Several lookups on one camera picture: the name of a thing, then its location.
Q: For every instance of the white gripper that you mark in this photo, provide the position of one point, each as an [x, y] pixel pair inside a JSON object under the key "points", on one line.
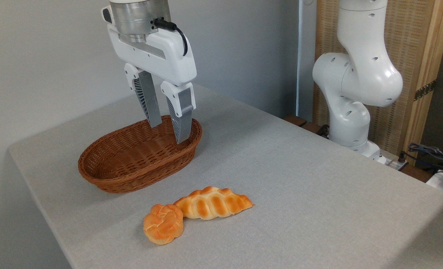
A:
{"points": [[158, 52]]}

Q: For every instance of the long braided bread loaf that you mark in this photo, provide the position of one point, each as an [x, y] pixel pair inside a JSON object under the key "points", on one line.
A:
{"points": [[212, 203]]}

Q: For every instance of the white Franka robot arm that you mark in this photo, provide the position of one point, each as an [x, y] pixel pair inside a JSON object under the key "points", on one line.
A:
{"points": [[356, 74]]}

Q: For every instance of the brown wicker basket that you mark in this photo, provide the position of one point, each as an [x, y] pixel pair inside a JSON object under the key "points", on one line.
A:
{"points": [[132, 164]]}

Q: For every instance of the round braided bread bun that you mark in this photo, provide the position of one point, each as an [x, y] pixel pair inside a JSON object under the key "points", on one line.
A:
{"points": [[163, 224]]}

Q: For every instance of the grey tablecloth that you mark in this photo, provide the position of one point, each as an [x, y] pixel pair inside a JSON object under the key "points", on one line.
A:
{"points": [[262, 179]]}

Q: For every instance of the dark wooden base board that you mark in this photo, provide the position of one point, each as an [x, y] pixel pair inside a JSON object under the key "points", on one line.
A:
{"points": [[303, 125]]}

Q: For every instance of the woven screen with wooden frame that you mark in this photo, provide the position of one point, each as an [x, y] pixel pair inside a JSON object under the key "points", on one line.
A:
{"points": [[408, 45]]}

